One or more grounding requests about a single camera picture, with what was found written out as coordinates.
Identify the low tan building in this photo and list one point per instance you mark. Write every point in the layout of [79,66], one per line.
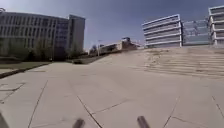
[116,46]

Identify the grey stone slab plaza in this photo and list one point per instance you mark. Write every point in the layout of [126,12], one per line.
[110,90]

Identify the robot's own part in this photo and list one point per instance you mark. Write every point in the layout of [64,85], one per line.
[78,123]
[143,122]

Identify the row of trees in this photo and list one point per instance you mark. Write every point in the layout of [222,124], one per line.
[40,52]

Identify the wide stone stairs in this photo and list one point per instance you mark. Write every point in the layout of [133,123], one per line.
[190,61]

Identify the large grey office building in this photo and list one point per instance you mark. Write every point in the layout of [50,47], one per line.
[36,30]

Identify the glass fronted building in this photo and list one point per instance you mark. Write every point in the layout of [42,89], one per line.
[196,32]

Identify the grass strip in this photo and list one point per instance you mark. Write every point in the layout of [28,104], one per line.
[20,65]

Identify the dark kerb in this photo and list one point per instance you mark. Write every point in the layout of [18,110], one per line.
[16,71]

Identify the wide white banded building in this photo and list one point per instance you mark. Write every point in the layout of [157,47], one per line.
[217,25]

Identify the lamp post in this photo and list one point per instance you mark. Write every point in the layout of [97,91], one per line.
[98,48]

